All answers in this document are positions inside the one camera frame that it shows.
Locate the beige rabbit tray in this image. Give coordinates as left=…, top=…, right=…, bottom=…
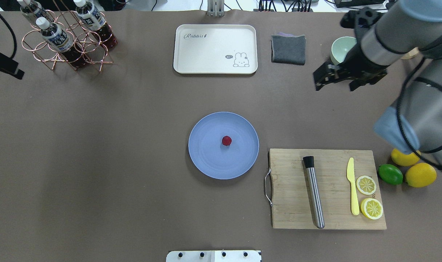
left=173, top=24, right=258, bottom=75

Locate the aluminium frame post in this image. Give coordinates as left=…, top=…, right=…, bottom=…
left=206, top=0, right=225, bottom=17

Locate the green lime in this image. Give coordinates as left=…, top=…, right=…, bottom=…
left=378, top=164, right=403, bottom=185

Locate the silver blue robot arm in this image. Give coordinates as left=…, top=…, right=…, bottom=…
left=313, top=0, right=442, bottom=171

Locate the blue round plate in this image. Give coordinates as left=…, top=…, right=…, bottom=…
left=188, top=112, right=260, bottom=180

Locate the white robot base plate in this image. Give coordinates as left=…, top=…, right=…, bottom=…
left=166, top=249, right=262, bottom=262

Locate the red strawberry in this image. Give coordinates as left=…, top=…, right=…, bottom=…
left=221, top=136, right=232, bottom=146

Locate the black camera stand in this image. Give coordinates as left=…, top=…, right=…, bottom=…
left=0, top=13, right=25, bottom=80

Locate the lemon half slice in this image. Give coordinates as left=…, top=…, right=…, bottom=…
left=360, top=198, right=383, bottom=219
left=356, top=175, right=376, bottom=195

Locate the wooden cutting board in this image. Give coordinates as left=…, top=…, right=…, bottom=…
left=265, top=148, right=386, bottom=230

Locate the grey folded cloth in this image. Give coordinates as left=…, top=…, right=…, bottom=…
left=271, top=32, right=306, bottom=66

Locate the yellow lemon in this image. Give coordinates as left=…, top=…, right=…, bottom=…
left=390, top=148, right=420, bottom=166
left=405, top=163, right=437, bottom=188

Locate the dark drink bottle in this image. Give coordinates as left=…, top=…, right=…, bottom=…
left=17, top=0, right=53, bottom=28
left=36, top=17, right=88, bottom=68
left=74, top=0, right=118, bottom=50

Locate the copper wire bottle rack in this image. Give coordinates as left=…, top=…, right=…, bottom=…
left=21, top=7, right=117, bottom=72

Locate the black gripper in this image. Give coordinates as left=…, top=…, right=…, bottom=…
left=313, top=8, right=387, bottom=92

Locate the green bowl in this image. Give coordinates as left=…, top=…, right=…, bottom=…
left=330, top=36, right=357, bottom=65

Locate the yellow plastic knife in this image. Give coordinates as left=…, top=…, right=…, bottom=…
left=346, top=157, right=360, bottom=216

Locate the steel muddler black tip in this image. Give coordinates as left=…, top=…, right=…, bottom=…
left=303, top=156, right=325, bottom=229

